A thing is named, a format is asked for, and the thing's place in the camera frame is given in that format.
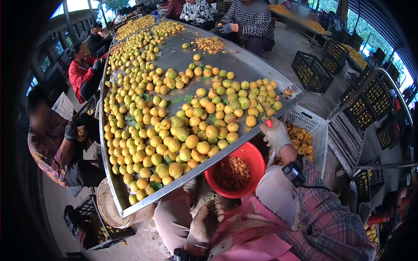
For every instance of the person's body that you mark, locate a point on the person's body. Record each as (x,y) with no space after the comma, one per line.
(294,235)

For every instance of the beige plastic bucket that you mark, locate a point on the beige plastic bucket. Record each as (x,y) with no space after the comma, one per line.
(109,205)

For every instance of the small heap of apricot halves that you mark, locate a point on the small heap of apricot halves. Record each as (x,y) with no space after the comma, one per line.
(210,44)

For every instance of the black crate with apricots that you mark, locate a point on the black crate with apricots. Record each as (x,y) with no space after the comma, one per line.
(98,231)

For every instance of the white slotted crate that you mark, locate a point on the white slotted crate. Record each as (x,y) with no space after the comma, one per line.
(63,106)

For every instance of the black plastic crate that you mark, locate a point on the black plastic crate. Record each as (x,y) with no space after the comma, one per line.
(312,73)

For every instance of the person's right fingers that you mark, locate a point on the person's right fingers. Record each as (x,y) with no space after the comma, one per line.
(268,130)

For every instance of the red plastic bowl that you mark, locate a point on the red plastic bowl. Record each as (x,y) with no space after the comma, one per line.
(254,163)

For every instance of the person's left fingers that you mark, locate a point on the person's left fingers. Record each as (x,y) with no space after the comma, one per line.
(216,210)

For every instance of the black wrist band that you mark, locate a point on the black wrist band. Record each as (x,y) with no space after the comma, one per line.
(181,255)
(294,173)

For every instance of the person's right hand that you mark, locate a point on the person's right hand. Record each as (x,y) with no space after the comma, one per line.
(277,135)

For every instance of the metal roller rack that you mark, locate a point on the metal roller rack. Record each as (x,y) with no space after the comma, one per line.
(346,140)

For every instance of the person's left hand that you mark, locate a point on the person's left hand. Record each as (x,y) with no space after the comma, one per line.
(204,225)

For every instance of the stack of black crates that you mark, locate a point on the stack of black crates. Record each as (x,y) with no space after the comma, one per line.
(369,98)

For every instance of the heap of apricot pits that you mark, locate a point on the heap of apricot pits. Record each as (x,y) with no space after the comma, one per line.
(232,173)

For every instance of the white plastic crate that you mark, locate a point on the white plastic crate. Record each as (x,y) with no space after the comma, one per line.
(310,122)

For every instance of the person's legs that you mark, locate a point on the person's legs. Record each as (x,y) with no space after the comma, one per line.
(173,215)

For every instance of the metal table with apricots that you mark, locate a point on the metal table with apricots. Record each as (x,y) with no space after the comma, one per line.
(300,16)

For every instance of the large metal sorting table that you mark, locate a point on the large metal sorting table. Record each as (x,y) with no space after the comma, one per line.
(241,65)

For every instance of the pile of whole apricots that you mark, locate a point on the pile of whole apricots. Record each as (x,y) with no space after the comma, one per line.
(163,130)

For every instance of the pile of halved apricots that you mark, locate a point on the pile of halved apricots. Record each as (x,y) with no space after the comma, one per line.
(300,140)

